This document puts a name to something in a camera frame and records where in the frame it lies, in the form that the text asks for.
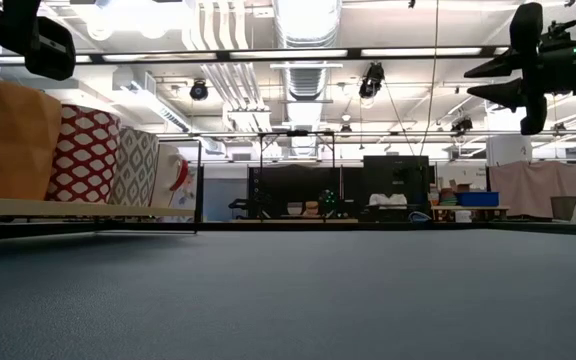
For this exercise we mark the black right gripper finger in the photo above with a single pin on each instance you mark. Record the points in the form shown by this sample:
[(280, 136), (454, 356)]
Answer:
[(500, 67), (503, 94)]

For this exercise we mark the plain orange mug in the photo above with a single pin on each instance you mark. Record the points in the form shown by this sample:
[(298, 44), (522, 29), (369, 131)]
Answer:
[(18, 150)]

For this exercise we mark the red white diamond-pattern mug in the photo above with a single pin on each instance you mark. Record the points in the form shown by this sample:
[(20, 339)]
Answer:
[(83, 160)]

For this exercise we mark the grey diamond mug red rim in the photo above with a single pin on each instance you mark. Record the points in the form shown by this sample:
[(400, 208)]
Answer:
[(135, 170)]

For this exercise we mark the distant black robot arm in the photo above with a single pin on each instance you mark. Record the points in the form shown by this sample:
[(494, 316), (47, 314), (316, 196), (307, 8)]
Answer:
[(240, 204)]

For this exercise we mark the black hanging spotlight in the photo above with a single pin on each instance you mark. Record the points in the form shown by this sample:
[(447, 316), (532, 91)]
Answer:
[(372, 80), (461, 124)]

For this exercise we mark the white column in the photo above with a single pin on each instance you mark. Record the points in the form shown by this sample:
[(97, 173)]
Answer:
[(508, 150)]

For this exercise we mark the pink curtain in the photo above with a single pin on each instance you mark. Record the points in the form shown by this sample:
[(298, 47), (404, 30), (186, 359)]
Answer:
[(533, 187)]

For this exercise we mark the blue plastic bin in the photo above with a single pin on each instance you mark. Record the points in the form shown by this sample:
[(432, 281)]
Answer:
[(478, 199)]

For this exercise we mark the stack of coloured bowls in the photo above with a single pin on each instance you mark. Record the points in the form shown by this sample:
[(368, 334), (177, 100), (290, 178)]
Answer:
[(448, 199)]

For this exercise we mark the distant wooden table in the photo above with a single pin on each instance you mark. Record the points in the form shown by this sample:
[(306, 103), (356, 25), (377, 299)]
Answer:
[(468, 208)]

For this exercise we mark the grey chair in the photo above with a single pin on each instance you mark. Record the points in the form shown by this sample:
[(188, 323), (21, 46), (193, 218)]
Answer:
[(563, 207)]

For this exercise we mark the black cabinet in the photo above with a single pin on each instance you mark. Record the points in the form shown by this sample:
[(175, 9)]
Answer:
[(393, 175)]

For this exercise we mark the white cloth pile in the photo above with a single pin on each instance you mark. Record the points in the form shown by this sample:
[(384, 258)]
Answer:
[(388, 200)]

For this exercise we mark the black overhead light bar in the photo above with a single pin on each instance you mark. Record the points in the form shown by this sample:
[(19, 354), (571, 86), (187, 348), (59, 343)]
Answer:
[(223, 55)]

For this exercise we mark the white ceiling pipes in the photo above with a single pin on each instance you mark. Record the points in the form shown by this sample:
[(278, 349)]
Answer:
[(233, 80)]

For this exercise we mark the green-lit black device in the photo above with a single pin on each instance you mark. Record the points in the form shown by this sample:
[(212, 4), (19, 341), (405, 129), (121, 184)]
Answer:
[(328, 200)]

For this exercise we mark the white floral patterned item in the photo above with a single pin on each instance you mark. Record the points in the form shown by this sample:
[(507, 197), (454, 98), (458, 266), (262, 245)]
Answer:
[(190, 200)]

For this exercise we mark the distant tan mug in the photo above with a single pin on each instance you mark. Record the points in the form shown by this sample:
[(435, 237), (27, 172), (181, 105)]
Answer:
[(311, 208)]

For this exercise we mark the black partition panel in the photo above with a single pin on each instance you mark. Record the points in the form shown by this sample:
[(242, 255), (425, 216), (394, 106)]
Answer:
[(288, 190)]

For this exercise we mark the distant white mug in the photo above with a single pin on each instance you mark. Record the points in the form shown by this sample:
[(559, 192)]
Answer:
[(295, 209)]

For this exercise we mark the blue-grey table mat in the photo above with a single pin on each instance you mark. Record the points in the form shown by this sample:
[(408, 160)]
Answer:
[(288, 300)]

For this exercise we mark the white rectangular ceiling duct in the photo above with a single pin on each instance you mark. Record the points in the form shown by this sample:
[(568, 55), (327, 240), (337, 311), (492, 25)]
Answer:
[(143, 95)]

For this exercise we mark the black table frame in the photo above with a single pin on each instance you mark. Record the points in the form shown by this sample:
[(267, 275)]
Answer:
[(518, 227)]

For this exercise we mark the silver round ceiling duct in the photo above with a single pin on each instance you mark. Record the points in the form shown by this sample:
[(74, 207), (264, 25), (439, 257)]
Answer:
[(308, 80)]

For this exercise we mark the distant black rig frame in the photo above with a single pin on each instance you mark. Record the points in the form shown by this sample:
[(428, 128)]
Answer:
[(298, 133)]

